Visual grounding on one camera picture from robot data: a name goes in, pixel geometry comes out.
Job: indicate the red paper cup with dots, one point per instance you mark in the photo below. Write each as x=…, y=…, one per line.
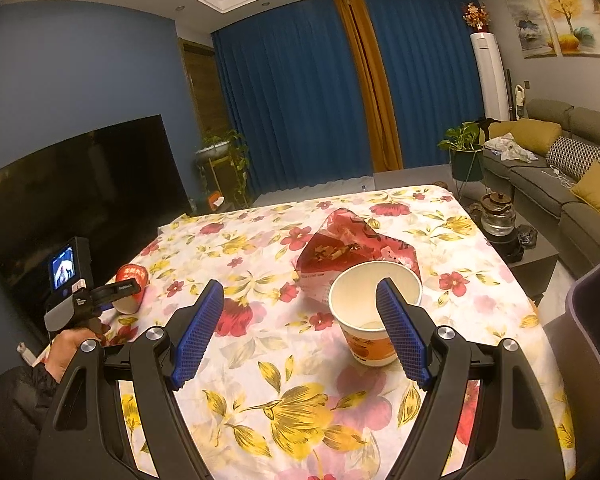
x=132, y=274

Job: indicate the glass teapot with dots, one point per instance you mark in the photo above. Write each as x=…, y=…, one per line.
x=497, y=220

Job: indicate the dark coffee table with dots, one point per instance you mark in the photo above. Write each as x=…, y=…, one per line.
x=540, y=265

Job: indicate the dark purple plastic bin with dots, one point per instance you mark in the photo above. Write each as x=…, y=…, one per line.
x=595, y=320

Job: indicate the patterned grey cushion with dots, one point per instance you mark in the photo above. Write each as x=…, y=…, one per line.
x=577, y=157

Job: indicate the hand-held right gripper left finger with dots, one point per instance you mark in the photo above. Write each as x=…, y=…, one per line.
x=200, y=330

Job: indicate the white orange paper cup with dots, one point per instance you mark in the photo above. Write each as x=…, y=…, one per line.
x=360, y=300

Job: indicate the black cloth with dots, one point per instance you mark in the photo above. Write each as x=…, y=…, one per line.
x=485, y=127

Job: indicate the orange curtain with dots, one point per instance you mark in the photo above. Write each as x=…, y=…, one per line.
x=375, y=90

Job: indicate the white clothes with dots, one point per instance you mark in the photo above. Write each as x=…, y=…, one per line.
x=510, y=147

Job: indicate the white standing air conditioner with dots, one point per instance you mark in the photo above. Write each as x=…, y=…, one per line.
x=490, y=75

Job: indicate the plant on wooden stand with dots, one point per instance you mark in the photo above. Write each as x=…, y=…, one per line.
x=220, y=150

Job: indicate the white handheld vacuum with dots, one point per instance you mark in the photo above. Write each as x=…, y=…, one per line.
x=517, y=100

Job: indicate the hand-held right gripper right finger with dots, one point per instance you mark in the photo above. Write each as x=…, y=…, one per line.
x=400, y=330

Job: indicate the grey sofa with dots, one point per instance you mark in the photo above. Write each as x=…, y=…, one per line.
x=545, y=110

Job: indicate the black flat television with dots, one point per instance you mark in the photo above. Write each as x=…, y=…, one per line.
x=80, y=185

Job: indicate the blue curtain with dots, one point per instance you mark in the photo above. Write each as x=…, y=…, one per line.
x=290, y=100
x=430, y=85

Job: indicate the person's left hand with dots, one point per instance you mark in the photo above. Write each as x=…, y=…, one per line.
x=67, y=355

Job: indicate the translucent red plastic bag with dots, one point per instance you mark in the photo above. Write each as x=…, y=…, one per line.
x=340, y=250

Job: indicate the small landscape painting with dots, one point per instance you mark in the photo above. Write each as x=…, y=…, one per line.
x=530, y=22

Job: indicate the red gold flower ornament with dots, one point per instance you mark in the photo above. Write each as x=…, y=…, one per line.
x=476, y=16

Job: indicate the yellow cushion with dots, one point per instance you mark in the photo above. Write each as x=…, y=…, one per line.
x=527, y=137
x=597, y=187

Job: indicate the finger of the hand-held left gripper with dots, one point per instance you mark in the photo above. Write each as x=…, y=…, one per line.
x=117, y=302
x=122, y=287

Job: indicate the orange white small box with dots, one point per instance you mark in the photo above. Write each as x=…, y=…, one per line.
x=215, y=201

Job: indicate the brown wooden blind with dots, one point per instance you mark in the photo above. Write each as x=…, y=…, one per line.
x=202, y=95

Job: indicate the floral tablecloth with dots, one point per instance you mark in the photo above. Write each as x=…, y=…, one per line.
x=280, y=360

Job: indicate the plant in green pot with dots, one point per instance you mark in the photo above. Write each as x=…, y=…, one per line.
x=467, y=162

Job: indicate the small white object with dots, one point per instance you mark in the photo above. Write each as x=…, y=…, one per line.
x=30, y=354

